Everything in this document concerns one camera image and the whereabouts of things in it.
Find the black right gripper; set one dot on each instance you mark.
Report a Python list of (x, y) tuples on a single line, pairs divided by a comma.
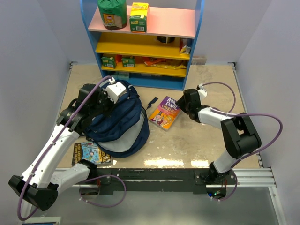
[(180, 102)]

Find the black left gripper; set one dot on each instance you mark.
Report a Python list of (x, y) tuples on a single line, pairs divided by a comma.
[(103, 93)]

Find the purple Roald Dahl book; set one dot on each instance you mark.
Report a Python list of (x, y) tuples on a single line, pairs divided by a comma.
[(165, 114)]

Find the navy blue student backpack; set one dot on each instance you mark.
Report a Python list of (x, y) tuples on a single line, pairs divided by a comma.
[(126, 130)]

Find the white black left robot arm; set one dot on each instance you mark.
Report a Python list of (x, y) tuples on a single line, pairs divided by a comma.
[(38, 185)]

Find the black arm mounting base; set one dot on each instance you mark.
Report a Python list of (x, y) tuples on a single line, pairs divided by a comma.
[(157, 180)]

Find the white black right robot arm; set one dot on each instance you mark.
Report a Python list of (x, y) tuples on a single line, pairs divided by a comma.
[(239, 134)]

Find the small green box left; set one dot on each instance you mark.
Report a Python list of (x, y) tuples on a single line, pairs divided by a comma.
[(109, 61)]

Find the small green box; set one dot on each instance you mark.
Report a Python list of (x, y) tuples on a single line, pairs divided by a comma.
[(109, 61), (128, 61)]

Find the orange yellow snack packets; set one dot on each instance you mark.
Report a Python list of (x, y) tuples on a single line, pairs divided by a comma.
[(164, 63)]

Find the small box behind shelf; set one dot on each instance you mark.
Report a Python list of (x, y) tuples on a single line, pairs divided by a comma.
[(199, 60)]

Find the blue shelf unit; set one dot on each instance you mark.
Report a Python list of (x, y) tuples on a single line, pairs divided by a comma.
[(165, 28)]

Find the small green box right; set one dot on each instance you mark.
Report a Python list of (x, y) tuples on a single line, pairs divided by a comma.
[(128, 61)]

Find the small snack pouch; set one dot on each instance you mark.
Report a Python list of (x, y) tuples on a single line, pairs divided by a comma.
[(185, 45)]

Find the green cylindrical package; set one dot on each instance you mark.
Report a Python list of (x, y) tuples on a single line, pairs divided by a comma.
[(113, 13)]

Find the yellow green carton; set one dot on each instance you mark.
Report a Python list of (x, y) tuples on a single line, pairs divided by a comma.
[(138, 17)]

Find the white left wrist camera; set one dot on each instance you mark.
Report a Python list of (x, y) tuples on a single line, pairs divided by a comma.
[(115, 91)]

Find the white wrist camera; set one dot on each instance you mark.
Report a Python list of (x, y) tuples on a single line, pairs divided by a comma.
[(202, 90), (115, 91)]

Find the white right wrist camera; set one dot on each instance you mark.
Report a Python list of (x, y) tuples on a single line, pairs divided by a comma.
[(202, 90)]

